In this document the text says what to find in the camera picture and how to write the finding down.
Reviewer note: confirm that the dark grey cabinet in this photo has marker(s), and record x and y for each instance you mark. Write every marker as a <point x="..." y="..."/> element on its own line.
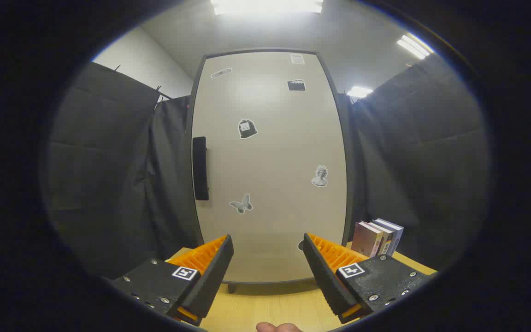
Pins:
<point x="190" y="129"/>

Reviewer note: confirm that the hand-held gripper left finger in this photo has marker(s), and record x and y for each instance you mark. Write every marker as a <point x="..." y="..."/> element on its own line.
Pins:
<point x="215" y="276"/>

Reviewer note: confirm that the blue book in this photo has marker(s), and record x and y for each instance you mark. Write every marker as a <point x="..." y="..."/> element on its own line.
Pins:
<point x="397" y="233"/>

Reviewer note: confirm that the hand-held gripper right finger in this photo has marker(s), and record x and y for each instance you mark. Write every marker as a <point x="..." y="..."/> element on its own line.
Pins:
<point x="325" y="276"/>

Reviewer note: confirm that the black backdrop cloth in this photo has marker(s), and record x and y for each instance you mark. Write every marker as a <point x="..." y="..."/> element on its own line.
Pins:
<point x="109" y="184"/>
<point x="431" y="161"/>

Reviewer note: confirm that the white book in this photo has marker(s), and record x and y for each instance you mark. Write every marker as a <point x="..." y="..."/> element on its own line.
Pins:
<point x="386" y="240"/>

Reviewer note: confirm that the ceiling light panel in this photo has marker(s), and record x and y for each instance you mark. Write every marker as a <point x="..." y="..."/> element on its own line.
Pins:
<point x="265" y="6"/>
<point x="360" y="91"/>
<point x="413" y="46"/>

